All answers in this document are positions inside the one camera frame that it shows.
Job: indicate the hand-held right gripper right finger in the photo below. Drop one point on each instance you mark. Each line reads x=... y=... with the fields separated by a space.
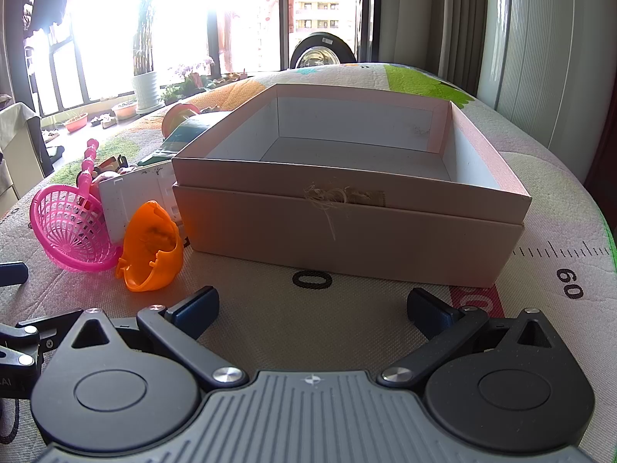
x=429 y=313

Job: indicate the small yellow sill ornament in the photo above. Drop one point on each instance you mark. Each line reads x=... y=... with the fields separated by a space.
x=234 y=77

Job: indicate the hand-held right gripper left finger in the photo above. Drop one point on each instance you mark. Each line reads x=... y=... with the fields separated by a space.
x=193 y=311

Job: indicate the black window frame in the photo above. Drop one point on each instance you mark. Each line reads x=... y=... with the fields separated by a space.
x=282 y=19

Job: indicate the red plastic basin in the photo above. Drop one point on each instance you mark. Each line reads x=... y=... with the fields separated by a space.
x=76 y=123

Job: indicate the potted pink orchid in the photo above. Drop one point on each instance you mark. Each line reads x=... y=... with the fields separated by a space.
x=193 y=77

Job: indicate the teal toy book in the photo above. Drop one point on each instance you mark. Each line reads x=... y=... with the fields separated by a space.
x=193 y=128

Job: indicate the pink plastic toy basket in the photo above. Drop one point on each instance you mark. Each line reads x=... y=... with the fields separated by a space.
x=67 y=226

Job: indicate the pink cardboard box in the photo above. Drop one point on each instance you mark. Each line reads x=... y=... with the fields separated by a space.
x=337 y=231

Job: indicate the round washing machine door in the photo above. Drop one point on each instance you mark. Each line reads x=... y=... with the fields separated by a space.
x=318 y=53

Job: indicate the chair with draped cloth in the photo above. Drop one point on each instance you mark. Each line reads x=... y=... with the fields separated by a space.
x=21 y=135

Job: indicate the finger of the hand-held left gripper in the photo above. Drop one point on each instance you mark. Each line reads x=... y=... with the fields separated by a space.
x=43 y=328
x=12 y=273

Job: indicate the printed quilted desktop mat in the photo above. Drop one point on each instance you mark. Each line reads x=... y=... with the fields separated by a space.
x=337 y=308

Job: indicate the grey brown curtain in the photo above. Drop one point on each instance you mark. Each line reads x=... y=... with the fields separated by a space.
x=424 y=19

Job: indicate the white plastic toy panel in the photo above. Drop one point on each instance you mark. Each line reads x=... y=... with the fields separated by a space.
x=130 y=193

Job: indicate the pink round toy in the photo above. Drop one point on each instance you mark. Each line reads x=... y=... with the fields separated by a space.
x=179 y=111

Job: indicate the pale pink basin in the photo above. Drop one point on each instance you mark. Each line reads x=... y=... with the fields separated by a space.
x=124 y=111

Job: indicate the tall plant in white pot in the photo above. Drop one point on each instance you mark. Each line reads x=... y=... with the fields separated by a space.
x=145 y=89

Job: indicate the small green potted plant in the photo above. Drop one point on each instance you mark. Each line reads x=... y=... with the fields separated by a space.
x=169 y=94

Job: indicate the orange plastic toy shell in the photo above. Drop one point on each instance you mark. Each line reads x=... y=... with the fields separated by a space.
x=152 y=270

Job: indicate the small dark toy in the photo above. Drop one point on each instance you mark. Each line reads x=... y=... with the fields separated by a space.
x=110 y=164

